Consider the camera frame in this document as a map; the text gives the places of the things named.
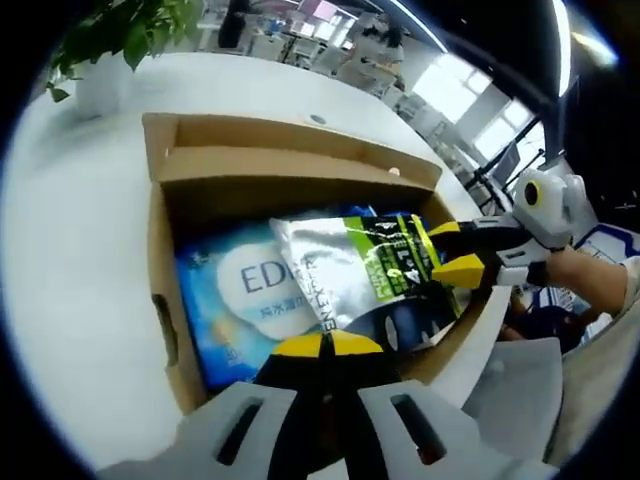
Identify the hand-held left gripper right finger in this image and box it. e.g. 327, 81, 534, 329
327, 332, 559, 480

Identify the blue wet wipes pack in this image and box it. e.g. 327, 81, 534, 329
174, 202, 381, 392

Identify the potted green plant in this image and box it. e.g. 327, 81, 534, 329
45, 0, 206, 121

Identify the blue white carton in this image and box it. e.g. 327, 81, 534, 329
574, 222, 640, 266

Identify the brown cardboard shoe box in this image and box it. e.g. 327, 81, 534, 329
141, 111, 504, 417

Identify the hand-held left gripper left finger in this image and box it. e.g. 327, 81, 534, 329
97, 333, 326, 480

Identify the silver green pouch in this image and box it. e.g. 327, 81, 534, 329
268, 213, 465, 355

